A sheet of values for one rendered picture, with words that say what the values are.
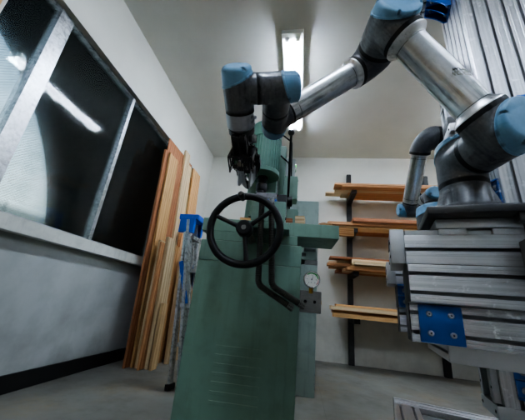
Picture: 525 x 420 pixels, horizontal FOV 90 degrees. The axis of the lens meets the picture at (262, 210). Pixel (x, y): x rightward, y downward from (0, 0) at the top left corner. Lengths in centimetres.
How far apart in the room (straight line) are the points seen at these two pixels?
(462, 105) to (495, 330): 52
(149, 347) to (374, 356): 243
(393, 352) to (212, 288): 287
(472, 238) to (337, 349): 294
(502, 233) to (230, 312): 88
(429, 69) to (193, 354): 118
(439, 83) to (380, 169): 338
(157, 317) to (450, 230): 217
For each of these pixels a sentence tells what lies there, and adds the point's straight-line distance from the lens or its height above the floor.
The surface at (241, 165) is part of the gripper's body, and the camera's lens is 78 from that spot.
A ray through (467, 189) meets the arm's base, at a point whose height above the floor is 88.
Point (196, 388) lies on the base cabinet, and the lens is 120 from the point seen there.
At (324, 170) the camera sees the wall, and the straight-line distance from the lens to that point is 405.
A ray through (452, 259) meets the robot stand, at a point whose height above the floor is 70.
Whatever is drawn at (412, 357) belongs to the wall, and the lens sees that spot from 379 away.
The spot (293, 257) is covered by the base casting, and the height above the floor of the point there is 75.
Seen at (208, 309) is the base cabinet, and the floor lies 51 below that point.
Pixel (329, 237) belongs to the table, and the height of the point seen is 85.
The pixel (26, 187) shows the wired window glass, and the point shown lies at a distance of 200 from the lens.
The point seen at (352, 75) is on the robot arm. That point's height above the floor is 124.
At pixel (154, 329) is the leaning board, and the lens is 248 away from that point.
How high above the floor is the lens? 55
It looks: 19 degrees up
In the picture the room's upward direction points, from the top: 6 degrees clockwise
